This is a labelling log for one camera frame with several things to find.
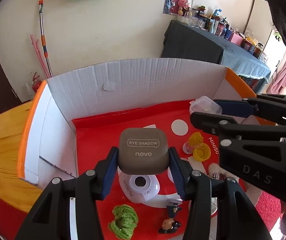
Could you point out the pink plastic rod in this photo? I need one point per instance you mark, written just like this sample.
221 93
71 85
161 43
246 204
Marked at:
39 55

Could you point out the red fire extinguisher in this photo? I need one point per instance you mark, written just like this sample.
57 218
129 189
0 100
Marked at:
36 86

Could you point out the red knitted mat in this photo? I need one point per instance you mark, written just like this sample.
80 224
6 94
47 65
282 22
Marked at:
267 210

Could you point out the pink box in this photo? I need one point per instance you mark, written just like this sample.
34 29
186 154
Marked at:
235 39

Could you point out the pink clothing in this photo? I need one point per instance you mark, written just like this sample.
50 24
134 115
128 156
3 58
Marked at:
283 77

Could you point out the grey eyeshadow case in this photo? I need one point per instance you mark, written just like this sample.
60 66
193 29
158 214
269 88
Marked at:
143 152

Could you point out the green fuzzy hair clip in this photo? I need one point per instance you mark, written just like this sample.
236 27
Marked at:
123 217

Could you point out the grey cloth covered table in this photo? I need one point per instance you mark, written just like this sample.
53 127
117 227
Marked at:
195 42

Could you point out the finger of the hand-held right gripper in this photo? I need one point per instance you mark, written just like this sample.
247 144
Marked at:
233 107
208 123

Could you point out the yellow round cap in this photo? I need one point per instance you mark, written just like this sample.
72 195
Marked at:
201 152

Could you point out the clear square plastic box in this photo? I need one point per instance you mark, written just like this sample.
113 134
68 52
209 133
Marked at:
203 103

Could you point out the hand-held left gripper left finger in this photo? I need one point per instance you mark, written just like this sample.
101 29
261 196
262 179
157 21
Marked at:
109 172

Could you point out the pink green hanging toy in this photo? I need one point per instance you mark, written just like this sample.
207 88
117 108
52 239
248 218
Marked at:
277 36

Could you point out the row of bottles and cups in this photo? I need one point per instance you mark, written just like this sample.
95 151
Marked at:
220 28

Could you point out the small dark figurine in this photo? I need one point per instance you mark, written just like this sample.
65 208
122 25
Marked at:
169 223

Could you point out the white round mini device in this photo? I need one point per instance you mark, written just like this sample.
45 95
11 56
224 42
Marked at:
139 187

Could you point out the pink rabbit plush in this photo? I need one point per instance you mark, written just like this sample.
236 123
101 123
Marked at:
180 2

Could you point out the orange cardboard box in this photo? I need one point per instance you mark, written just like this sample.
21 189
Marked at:
95 90

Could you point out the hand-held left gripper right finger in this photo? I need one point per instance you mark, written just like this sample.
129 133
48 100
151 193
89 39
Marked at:
176 175

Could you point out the girl figurine pink dress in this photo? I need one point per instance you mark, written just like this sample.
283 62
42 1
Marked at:
194 140

